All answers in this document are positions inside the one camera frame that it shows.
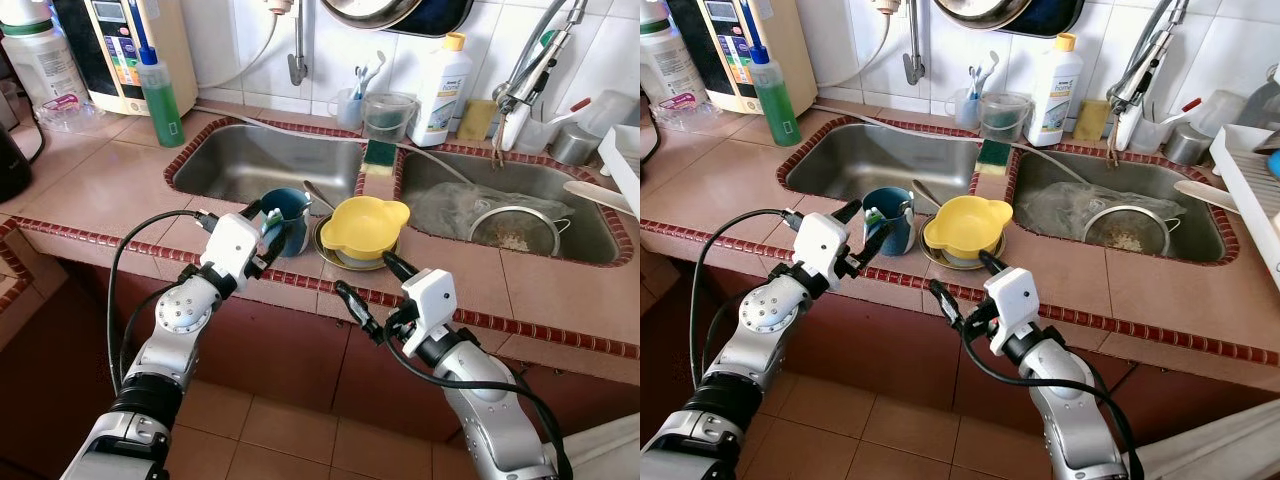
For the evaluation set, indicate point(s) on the steel sink basin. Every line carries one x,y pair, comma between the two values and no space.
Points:
1200,235
590,235
260,165
880,162

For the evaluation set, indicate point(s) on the clear plastic container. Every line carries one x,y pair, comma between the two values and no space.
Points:
68,115
688,113

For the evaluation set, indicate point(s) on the steel cup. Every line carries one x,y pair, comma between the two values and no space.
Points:
572,145
1186,145

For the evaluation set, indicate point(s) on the steel hanging pan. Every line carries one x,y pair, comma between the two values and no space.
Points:
365,12
975,12

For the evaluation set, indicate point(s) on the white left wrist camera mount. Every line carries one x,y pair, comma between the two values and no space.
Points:
230,246
820,246

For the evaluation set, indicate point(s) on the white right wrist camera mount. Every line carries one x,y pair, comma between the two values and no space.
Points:
430,310
1014,310

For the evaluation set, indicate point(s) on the black kettle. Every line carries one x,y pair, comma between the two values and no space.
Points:
12,165

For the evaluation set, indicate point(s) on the yellow plastic bowl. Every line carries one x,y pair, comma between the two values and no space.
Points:
368,228
960,228

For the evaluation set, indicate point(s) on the green dish soap bottle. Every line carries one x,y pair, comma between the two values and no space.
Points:
162,110
775,108

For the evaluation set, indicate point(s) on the chrome faucet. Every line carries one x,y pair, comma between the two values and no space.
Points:
530,75
1145,72

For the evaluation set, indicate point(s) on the cream water purifier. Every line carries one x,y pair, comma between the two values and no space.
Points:
170,50
785,45

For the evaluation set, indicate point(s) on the white dish rack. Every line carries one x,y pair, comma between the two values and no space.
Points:
1255,195
625,165

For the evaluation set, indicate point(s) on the clear plastic cup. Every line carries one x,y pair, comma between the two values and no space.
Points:
540,132
1150,132

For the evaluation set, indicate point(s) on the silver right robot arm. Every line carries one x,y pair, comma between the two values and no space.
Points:
1070,412
490,412

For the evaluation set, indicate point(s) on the blue mug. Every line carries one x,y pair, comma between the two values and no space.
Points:
900,230
298,215

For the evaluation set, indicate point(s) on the clear plastic bag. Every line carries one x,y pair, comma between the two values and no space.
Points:
450,205
1055,205

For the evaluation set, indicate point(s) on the large white bottle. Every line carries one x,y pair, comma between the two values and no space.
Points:
40,60
668,60

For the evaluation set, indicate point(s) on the steel bowl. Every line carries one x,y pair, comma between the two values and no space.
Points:
325,248
958,265

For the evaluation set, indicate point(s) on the green and yellow sponge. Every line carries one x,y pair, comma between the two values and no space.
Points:
994,154
380,154

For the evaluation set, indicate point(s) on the blue white toothbrush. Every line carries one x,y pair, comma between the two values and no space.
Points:
364,78
980,78

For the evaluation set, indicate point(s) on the dark hanging pan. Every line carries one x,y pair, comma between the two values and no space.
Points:
445,18
1058,18

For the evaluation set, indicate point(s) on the steel strainer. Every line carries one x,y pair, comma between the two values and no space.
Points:
518,232
1130,232

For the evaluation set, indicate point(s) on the white detergent bottle yellow cap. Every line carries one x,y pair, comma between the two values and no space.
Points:
1053,100
440,100

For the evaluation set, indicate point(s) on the clear toothbrush cup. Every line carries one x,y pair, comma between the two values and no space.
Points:
350,110
964,110

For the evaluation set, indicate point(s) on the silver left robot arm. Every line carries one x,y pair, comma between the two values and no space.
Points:
170,322
760,316

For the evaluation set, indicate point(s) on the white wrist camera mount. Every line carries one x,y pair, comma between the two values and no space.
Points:
820,246
230,246
430,310
1014,310

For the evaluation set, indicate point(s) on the clear measuring jug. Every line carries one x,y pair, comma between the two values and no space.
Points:
388,118
1004,118

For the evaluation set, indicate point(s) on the steel spoon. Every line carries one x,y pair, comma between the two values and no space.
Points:
318,195
925,194

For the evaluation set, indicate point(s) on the grey wall tap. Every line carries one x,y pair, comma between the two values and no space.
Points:
914,60
298,60

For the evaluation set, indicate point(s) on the wooden spatula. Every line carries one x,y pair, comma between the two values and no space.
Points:
1205,194
595,194

